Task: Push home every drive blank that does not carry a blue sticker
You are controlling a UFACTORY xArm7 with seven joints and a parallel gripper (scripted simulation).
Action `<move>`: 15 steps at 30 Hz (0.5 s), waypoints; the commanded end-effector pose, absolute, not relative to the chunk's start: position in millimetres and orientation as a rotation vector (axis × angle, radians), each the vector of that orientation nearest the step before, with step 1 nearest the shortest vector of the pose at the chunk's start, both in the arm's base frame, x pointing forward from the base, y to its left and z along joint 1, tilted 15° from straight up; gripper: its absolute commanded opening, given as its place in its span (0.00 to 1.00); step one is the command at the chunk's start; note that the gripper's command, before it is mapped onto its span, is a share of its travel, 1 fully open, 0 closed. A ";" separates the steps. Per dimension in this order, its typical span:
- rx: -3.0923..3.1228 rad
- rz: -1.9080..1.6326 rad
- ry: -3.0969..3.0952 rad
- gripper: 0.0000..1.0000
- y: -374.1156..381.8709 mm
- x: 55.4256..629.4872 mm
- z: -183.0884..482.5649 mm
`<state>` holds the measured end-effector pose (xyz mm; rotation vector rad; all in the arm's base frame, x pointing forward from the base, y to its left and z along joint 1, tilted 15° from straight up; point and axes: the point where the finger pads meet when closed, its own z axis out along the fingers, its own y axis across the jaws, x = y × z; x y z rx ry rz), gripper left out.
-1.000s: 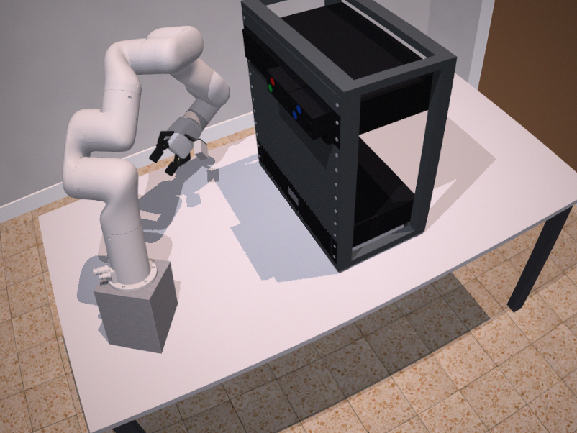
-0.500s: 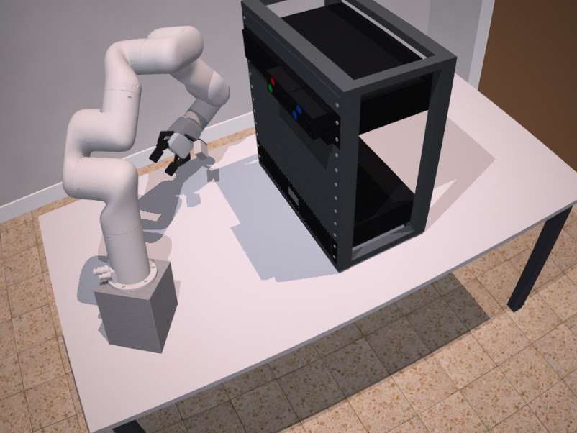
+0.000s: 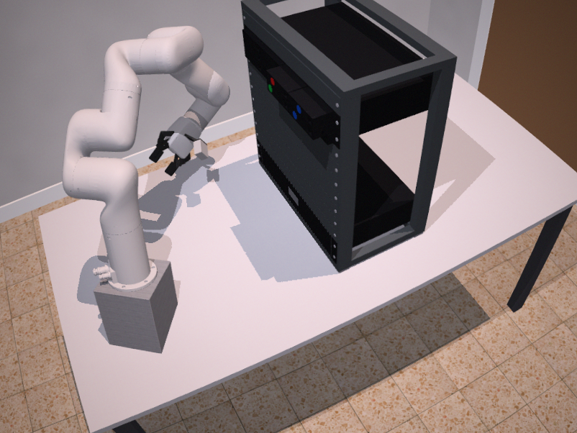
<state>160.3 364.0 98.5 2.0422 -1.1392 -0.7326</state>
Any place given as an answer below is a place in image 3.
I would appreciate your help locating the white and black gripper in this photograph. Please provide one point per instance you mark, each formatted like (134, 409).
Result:
(175, 140)

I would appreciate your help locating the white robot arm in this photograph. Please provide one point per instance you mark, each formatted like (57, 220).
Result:
(113, 128)

